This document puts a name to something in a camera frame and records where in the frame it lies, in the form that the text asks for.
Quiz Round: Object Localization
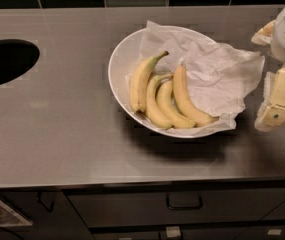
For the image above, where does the yellow banana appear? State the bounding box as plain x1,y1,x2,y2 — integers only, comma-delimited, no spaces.
173,65,218,127
144,73,172,129
129,51,169,113
156,80,195,129

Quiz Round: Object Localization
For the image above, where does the white label at right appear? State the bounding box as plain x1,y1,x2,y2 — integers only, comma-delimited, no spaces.
267,229,282,236

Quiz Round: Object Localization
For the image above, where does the white ceramic bowl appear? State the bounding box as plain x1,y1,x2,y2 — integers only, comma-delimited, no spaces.
108,26,238,139

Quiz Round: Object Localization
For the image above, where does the crumpled white paper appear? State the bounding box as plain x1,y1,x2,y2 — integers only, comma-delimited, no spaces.
118,21,265,138

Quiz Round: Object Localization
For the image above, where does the black round sink hole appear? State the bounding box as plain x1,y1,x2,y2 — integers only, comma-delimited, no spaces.
0,39,40,85

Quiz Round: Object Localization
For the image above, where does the dark left cabinet door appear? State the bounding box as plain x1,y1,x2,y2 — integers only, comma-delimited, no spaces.
0,191,92,240

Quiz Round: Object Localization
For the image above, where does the black left door handle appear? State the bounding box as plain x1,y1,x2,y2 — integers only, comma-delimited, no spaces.
37,191,55,213

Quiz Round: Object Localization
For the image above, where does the dark centre drawer front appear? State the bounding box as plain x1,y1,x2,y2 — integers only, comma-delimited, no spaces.
69,188,285,228

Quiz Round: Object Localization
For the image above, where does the white label on lower drawer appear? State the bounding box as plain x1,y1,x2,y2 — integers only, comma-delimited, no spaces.
166,226,181,239

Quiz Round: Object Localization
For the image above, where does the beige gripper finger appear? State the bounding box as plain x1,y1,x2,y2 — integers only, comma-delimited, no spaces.
255,65,285,132
251,21,275,46

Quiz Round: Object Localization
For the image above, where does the black centre drawer handle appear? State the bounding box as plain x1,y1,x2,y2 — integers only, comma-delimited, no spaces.
166,192,203,211

